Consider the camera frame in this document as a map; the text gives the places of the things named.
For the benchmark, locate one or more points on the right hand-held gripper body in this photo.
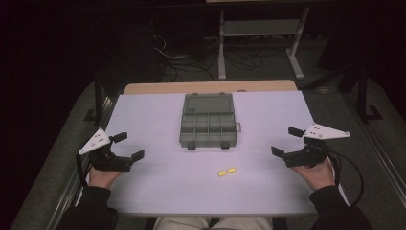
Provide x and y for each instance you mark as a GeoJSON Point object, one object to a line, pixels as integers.
{"type": "Point", "coordinates": [308, 156]}

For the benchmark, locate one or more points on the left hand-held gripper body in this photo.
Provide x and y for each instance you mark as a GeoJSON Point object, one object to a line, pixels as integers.
{"type": "Point", "coordinates": [105, 161]}

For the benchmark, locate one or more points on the small yellow earplug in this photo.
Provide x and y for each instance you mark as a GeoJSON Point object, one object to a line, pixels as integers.
{"type": "Point", "coordinates": [222, 173]}
{"type": "Point", "coordinates": [231, 170]}

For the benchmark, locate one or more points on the grey plastic organizer box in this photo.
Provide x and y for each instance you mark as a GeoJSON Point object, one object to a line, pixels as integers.
{"type": "Point", "coordinates": [208, 123]}

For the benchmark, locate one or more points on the person's left hand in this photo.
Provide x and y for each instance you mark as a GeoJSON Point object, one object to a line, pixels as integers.
{"type": "Point", "coordinates": [101, 178]}

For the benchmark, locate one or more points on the person's right hand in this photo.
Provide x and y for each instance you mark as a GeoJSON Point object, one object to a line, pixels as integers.
{"type": "Point", "coordinates": [317, 177]}

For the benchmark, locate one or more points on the black metal stand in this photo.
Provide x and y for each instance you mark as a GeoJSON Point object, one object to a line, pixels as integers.
{"type": "Point", "coordinates": [364, 96]}
{"type": "Point", "coordinates": [98, 102]}

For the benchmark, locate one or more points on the person's legs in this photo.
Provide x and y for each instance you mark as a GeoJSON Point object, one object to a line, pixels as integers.
{"type": "Point", "coordinates": [212, 223]}

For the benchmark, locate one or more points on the white metal stand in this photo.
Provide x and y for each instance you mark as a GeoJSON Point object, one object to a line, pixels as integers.
{"type": "Point", "coordinates": [261, 28]}

